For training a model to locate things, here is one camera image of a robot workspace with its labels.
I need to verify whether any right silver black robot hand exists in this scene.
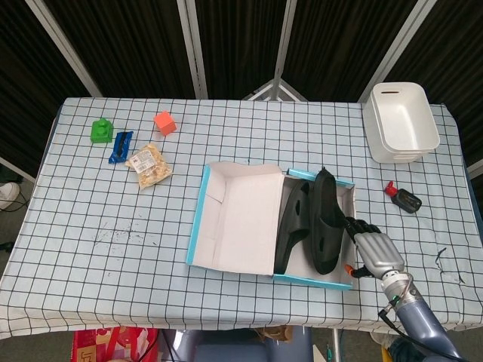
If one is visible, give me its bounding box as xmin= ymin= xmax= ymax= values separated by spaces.
xmin=343 ymin=216 xmax=406 ymax=281

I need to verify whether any black rubber slipper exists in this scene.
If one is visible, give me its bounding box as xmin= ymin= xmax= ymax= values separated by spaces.
xmin=273 ymin=179 xmax=312 ymax=275
xmin=308 ymin=166 xmax=348 ymax=275

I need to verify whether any light blue cardboard shoe box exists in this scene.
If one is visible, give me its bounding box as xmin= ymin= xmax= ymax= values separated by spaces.
xmin=186 ymin=161 xmax=358 ymax=291

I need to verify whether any red patterned bag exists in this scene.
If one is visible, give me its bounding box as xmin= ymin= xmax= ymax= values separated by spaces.
xmin=71 ymin=327 xmax=159 ymax=362

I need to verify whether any white blue grid tablecloth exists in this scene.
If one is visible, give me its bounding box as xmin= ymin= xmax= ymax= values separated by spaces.
xmin=0 ymin=97 xmax=483 ymax=337

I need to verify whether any black bottle with red cap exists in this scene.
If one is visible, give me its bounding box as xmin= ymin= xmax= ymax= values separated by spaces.
xmin=383 ymin=180 xmax=423 ymax=215

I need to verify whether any white plastic basket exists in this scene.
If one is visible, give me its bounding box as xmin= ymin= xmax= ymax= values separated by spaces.
xmin=369 ymin=81 xmax=441 ymax=155
xmin=362 ymin=90 xmax=423 ymax=164

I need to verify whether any blue denim trouser leg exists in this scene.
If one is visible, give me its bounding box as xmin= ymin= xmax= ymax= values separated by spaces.
xmin=384 ymin=336 xmax=420 ymax=362

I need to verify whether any brown paper bag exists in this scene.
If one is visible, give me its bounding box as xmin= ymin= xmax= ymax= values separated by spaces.
xmin=254 ymin=326 xmax=294 ymax=342

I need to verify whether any dark blue chair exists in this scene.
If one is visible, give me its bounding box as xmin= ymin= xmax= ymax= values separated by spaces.
xmin=165 ymin=327 xmax=314 ymax=362

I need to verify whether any white triangular screen foot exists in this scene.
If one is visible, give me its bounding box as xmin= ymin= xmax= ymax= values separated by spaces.
xmin=241 ymin=78 xmax=309 ymax=102

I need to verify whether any black pleated screen panel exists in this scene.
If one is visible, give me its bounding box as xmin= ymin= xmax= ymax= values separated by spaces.
xmin=384 ymin=0 xmax=483 ymax=167
xmin=0 ymin=0 xmax=95 ymax=178
xmin=192 ymin=0 xmax=290 ymax=100
xmin=282 ymin=0 xmax=420 ymax=102
xmin=45 ymin=0 xmax=197 ymax=100

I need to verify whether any clear bag of beige snacks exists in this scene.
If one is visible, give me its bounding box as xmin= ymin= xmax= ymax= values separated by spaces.
xmin=125 ymin=142 xmax=174 ymax=190

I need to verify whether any orange cube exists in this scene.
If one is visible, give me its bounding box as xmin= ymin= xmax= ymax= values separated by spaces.
xmin=153 ymin=110 xmax=178 ymax=136

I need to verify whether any blue snack wrapper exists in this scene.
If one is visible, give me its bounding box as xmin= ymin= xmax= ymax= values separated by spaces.
xmin=108 ymin=130 xmax=134 ymax=164

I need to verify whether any green toy building block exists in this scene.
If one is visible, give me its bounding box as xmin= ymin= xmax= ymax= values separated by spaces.
xmin=90 ymin=117 xmax=115 ymax=144

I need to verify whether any black robot wrist cable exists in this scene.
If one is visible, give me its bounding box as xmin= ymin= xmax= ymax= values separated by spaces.
xmin=378 ymin=273 xmax=463 ymax=361

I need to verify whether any white screen frame post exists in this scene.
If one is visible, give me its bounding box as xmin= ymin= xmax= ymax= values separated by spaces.
xmin=358 ymin=0 xmax=429 ymax=103
xmin=24 ymin=0 xmax=103 ymax=98
xmin=272 ymin=0 xmax=299 ymax=100
xmin=176 ymin=0 xmax=209 ymax=100

